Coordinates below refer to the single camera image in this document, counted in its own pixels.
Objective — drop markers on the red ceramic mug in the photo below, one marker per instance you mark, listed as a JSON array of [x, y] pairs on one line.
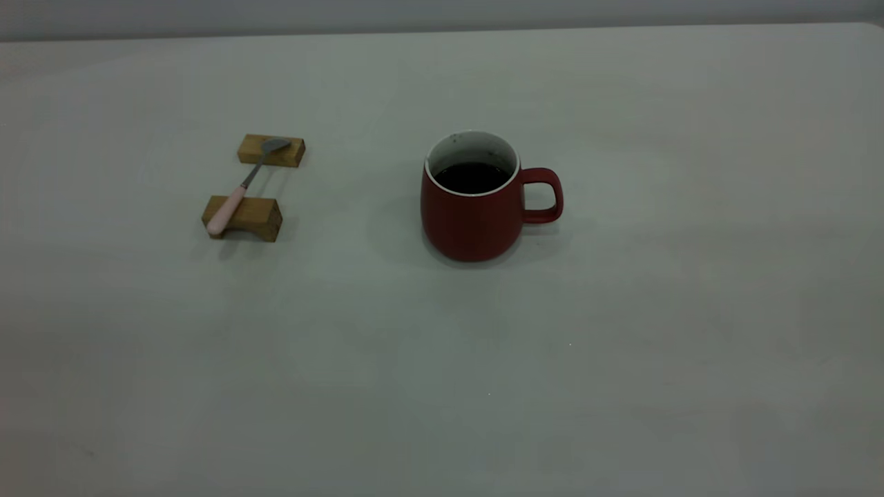
[[469, 228]]

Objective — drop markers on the flat rectangular wooden block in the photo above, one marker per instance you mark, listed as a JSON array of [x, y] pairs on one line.
[[286, 155]]

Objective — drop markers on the arched wooden block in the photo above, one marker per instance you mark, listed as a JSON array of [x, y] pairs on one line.
[[259, 219]]

